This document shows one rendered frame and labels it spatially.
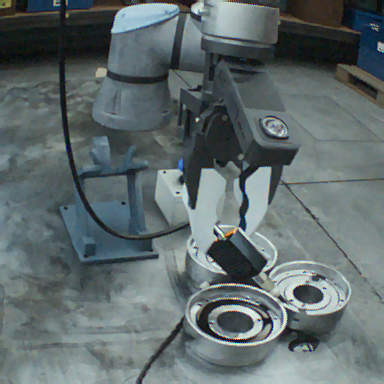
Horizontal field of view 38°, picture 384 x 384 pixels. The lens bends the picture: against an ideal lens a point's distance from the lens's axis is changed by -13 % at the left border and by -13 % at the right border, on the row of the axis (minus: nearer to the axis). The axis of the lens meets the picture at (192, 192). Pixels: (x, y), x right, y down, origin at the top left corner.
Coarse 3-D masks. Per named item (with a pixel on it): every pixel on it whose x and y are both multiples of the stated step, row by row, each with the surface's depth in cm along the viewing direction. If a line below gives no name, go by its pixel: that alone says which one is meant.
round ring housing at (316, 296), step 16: (272, 272) 67; (288, 272) 69; (304, 272) 70; (320, 272) 69; (336, 272) 68; (288, 288) 66; (304, 288) 68; (320, 288) 67; (336, 288) 67; (320, 304) 64; (288, 320) 62; (304, 320) 61; (320, 320) 61; (336, 320) 63
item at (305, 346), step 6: (300, 336) 63; (306, 336) 62; (312, 336) 63; (294, 342) 62; (300, 342) 61; (306, 342) 61; (312, 342) 62; (318, 342) 62; (288, 348) 61; (294, 348) 61; (300, 348) 61; (306, 348) 61; (312, 348) 61
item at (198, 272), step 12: (228, 228) 75; (192, 240) 72; (252, 240) 74; (264, 240) 73; (192, 252) 71; (264, 252) 72; (276, 252) 71; (192, 264) 68; (204, 264) 67; (216, 264) 69; (192, 276) 68; (204, 276) 67; (216, 276) 66; (228, 276) 66
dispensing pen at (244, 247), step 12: (216, 228) 60; (228, 240) 59; (240, 240) 59; (216, 252) 61; (228, 252) 60; (240, 252) 59; (252, 252) 59; (228, 264) 61; (240, 264) 60; (252, 264) 59; (264, 264) 60; (240, 276) 61; (252, 276) 60; (264, 276) 61; (264, 288) 61; (276, 288) 61
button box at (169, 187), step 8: (160, 176) 83; (168, 176) 83; (176, 176) 83; (160, 184) 83; (168, 184) 81; (176, 184) 81; (160, 192) 83; (168, 192) 80; (176, 192) 79; (160, 200) 84; (168, 200) 81; (176, 200) 79; (224, 200) 81; (160, 208) 84; (168, 208) 81; (176, 208) 79; (184, 208) 80; (168, 216) 81; (176, 216) 80; (184, 216) 80; (176, 224) 81
